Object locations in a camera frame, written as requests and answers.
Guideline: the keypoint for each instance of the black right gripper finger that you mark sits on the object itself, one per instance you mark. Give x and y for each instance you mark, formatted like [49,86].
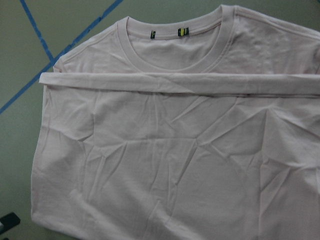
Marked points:
[9,221]

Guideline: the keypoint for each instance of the pink Snoopy t-shirt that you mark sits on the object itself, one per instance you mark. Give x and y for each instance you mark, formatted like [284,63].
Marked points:
[205,129]

